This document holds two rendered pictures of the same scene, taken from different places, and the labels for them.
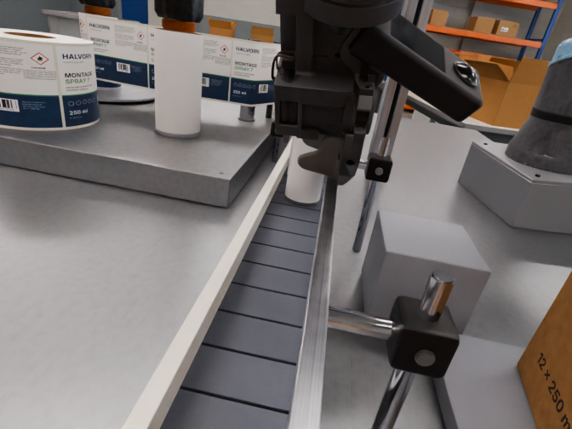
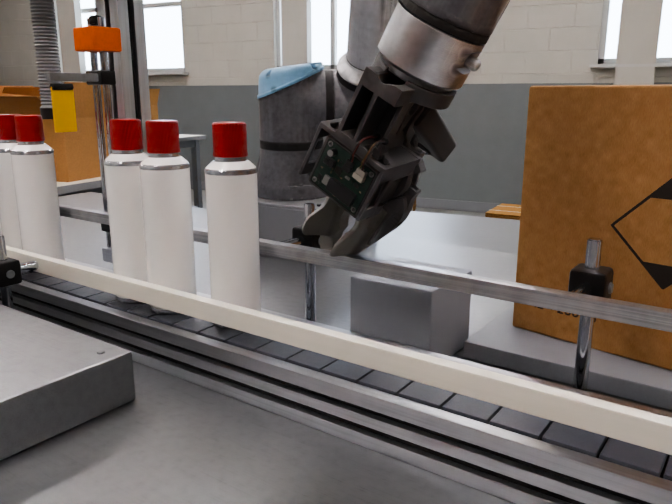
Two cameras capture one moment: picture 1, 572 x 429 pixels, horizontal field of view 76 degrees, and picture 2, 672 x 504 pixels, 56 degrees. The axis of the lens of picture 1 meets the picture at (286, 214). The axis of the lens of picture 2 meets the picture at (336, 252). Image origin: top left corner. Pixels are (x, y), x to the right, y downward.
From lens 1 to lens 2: 0.48 m
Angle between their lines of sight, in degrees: 57
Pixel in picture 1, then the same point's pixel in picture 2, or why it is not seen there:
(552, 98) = (286, 128)
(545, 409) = (565, 325)
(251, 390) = not seen: hidden behind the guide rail
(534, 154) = (295, 187)
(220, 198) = (123, 390)
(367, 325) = (587, 290)
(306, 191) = (257, 303)
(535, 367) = (535, 311)
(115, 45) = not seen: outside the picture
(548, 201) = not seen: hidden behind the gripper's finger
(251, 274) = (390, 378)
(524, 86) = (82, 119)
